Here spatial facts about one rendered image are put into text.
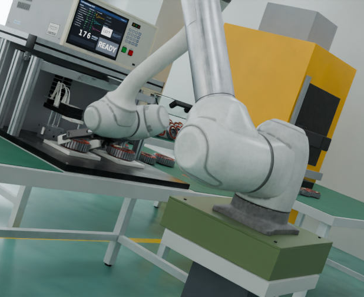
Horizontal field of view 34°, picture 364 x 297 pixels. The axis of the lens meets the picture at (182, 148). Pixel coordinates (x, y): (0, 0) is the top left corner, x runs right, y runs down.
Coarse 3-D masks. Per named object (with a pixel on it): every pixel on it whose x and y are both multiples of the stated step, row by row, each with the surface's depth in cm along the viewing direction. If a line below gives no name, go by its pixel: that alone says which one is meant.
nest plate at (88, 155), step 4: (44, 140) 211; (48, 140) 211; (48, 144) 209; (52, 144) 208; (56, 144) 207; (60, 148) 205; (64, 148) 205; (68, 148) 208; (64, 152) 204; (68, 152) 202; (72, 152) 203; (76, 152) 206; (80, 152) 209; (88, 152) 216; (76, 156) 205; (80, 156) 206; (84, 156) 208; (88, 156) 209; (92, 156) 210; (96, 156) 212
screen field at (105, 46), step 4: (100, 40) 223; (104, 40) 224; (100, 44) 224; (104, 44) 225; (108, 44) 227; (112, 44) 228; (116, 44) 229; (96, 48) 223; (100, 48) 224; (104, 48) 226; (108, 48) 227; (112, 48) 229; (116, 48) 230; (104, 52) 226; (108, 52) 228; (112, 52) 229; (116, 52) 231
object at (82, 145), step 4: (72, 140) 207; (76, 140) 207; (80, 140) 215; (84, 140) 215; (60, 144) 210; (64, 144) 207; (68, 144) 207; (72, 144) 207; (76, 144) 207; (80, 144) 207; (84, 144) 208; (88, 144) 211; (72, 148) 207; (76, 148) 207; (80, 148) 208; (84, 148) 209; (88, 148) 211; (84, 152) 211
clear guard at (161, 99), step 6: (114, 78) 234; (150, 90) 243; (156, 96) 219; (162, 96) 223; (162, 102) 221; (168, 102) 225; (168, 108) 222; (174, 108) 226; (180, 108) 229; (174, 114) 224; (180, 114) 227; (186, 114) 231
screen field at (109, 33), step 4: (104, 28) 223; (108, 28) 224; (104, 32) 223; (108, 32) 225; (112, 32) 226; (116, 32) 228; (108, 36) 225; (112, 36) 227; (116, 36) 228; (120, 36) 230
